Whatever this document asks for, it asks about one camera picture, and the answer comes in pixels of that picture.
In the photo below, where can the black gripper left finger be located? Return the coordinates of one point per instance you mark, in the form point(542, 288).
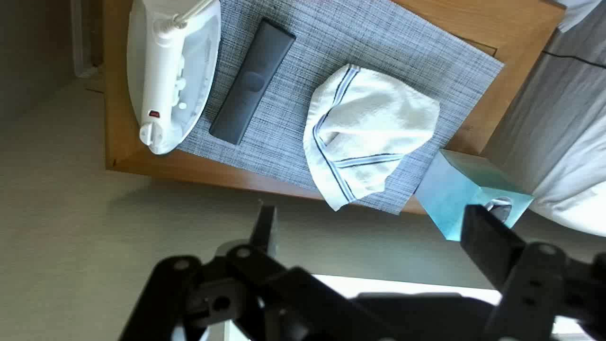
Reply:
point(265, 227)

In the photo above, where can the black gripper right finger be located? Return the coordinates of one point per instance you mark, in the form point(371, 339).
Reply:
point(489, 243)

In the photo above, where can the teal sponge block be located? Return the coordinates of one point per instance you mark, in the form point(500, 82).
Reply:
point(451, 190)

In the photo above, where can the white towel with blue stripes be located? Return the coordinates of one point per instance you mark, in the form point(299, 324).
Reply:
point(370, 133)

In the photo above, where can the white bedding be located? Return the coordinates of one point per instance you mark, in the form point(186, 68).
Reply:
point(578, 190)

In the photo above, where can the dark grey remote control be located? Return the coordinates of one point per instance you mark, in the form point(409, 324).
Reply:
point(252, 78)

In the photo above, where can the white clothes iron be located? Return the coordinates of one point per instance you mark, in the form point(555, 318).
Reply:
point(167, 68)

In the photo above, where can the grey woven placemat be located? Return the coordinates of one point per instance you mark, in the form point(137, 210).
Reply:
point(379, 44)

